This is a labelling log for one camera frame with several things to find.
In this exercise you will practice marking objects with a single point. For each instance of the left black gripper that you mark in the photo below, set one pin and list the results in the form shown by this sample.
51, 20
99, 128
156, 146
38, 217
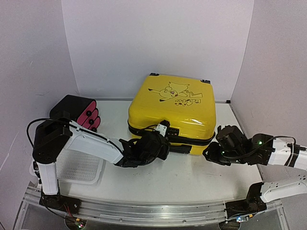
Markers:
163, 155

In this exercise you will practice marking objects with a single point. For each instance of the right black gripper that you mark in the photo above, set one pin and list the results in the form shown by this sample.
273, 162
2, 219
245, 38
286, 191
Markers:
212, 155

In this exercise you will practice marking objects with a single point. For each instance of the yellow Pikachu suitcase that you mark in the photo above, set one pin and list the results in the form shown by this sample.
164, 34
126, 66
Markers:
187, 104

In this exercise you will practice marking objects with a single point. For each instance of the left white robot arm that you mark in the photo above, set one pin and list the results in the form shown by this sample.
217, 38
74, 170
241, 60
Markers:
53, 135

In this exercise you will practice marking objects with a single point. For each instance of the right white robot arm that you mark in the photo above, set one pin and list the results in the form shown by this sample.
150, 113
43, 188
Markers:
235, 148

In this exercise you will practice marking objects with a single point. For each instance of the black pink drawer organizer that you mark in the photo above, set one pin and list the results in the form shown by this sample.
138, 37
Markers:
82, 110

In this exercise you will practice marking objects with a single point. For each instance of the white plastic basket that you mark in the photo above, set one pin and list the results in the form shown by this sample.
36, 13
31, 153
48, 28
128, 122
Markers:
78, 168

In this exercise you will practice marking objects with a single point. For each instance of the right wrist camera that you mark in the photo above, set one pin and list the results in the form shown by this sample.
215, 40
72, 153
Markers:
230, 136

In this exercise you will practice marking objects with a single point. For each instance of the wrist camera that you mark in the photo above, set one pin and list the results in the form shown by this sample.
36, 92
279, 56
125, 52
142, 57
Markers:
230, 136
162, 127

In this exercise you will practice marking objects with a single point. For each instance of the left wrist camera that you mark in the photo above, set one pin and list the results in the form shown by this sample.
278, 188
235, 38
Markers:
162, 127

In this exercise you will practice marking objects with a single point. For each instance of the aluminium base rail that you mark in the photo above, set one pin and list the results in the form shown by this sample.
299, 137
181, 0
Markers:
132, 214

